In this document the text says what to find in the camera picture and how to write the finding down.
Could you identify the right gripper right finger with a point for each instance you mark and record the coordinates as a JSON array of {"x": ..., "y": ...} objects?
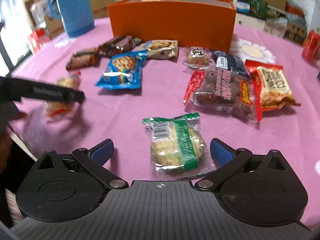
[{"x": 230, "y": 162}]

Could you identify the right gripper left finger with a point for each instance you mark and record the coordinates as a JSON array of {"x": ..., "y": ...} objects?
[{"x": 94, "y": 159}]

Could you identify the green rice cracker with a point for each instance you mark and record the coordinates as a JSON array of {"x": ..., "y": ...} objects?
[{"x": 177, "y": 149}]

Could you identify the dark red wafer packet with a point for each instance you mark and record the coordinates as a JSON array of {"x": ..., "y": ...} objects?
[{"x": 82, "y": 59}]

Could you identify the red clear snack packet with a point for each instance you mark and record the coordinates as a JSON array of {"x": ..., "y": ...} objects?
[{"x": 55, "y": 108}]

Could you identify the red jujube snack bag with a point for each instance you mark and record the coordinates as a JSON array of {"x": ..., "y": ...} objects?
[{"x": 218, "y": 89}]

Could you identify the red broad bean packet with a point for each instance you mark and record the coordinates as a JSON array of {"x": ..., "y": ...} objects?
[{"x": 271, "y": 85}]

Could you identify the pink floral tablecloth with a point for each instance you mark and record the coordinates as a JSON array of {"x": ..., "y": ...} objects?
[{"x": 118, "y": 115}]

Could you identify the blue cookie packet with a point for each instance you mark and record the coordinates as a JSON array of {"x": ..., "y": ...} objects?
[{"x": 124, "y": 71}]

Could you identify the dark blue snack packet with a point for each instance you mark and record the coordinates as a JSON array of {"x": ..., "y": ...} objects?
[{"x": 229, "y": 62}]

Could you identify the blue thermos jug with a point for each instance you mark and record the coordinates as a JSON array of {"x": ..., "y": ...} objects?
[{"x": 76, "y": 16}]

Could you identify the small round pastry packet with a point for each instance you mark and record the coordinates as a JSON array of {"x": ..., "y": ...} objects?
[{"x": 195, "y": 57}]

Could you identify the brown chocolate bar packet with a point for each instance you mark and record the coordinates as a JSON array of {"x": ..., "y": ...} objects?
[{"x": 118, "y": 45}]

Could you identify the beige chocolate cookie packet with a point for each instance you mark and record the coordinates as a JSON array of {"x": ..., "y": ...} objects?
[{"x": 161, "y": 49}]

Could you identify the large cardboard box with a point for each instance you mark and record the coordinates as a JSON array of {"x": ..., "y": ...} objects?
[{"x": 100, "y": 8}]

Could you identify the red soda can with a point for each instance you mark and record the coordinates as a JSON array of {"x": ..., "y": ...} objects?
[{"x": 310, "y": 51}]

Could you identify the orange storage box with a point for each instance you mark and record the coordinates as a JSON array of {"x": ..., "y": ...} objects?
[{"x": 200, "y": 23}]

